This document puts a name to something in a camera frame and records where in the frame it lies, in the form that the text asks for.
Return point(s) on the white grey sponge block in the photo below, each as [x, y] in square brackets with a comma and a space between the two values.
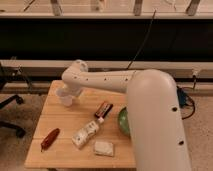
[104, 148]

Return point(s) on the brown candy bar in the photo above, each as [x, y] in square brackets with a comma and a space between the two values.
[103, 109]

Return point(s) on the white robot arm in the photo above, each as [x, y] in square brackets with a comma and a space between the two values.
[154, 117]

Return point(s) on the green ceramic bowl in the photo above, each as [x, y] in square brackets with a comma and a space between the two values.
[123, 122]

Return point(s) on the red brown sausage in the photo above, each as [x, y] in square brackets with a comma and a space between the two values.
[49, 139]

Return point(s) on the blue power box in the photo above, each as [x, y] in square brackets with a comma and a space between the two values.
[182, 97]

